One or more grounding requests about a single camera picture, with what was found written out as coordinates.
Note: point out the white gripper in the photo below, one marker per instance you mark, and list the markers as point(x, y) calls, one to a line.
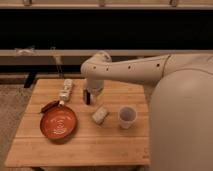
point(95, 87)

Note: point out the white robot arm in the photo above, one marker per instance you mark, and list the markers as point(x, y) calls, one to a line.
point(181, 105)

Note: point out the orange round plate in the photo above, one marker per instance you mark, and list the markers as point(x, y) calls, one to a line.
point(58, 123)

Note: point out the wooden table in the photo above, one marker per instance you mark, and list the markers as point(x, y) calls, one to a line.
point(91, 144)

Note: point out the brown handled utensil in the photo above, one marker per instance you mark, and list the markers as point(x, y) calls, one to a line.
point(51, 105)

